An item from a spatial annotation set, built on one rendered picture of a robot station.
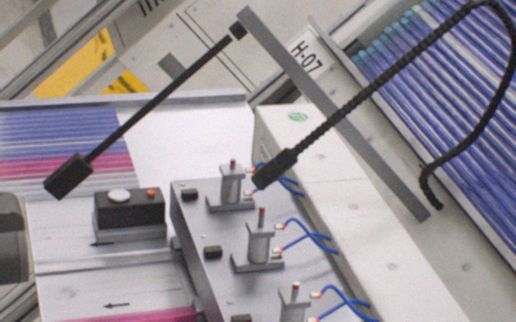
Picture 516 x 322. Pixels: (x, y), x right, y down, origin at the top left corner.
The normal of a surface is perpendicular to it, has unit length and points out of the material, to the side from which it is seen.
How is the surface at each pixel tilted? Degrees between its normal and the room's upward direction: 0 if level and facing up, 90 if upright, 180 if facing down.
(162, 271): 48
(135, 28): 90
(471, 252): 90
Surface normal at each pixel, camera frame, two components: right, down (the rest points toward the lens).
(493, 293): -0.59, -0.60
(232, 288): 0.07, -0.87
